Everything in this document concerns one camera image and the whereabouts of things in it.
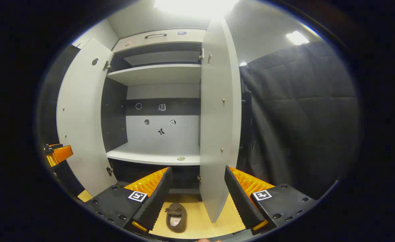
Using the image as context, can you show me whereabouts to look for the grey shoe cabinet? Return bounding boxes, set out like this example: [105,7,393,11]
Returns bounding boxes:
[102,28,207,199]

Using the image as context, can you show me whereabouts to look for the grey shoe cabinet door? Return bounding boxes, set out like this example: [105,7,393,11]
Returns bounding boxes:
[56,38,118,197]
[199,18,242,223]

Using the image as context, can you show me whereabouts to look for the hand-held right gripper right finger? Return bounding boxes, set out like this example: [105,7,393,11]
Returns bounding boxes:
[224,165,319,236]

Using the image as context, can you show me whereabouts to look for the large ceiling light panel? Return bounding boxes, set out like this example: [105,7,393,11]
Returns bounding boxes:
[154,0,240,19]

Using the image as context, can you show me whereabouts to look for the quilted black backdrop cloth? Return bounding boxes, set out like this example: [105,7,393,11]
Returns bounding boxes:
[239,40,361,201]

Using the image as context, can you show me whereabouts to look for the brown fuzzy shoe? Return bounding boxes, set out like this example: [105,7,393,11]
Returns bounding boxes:
[165,202,187,233]

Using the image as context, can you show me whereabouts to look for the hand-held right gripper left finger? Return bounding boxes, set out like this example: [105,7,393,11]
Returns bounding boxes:
[83,167,173,234]

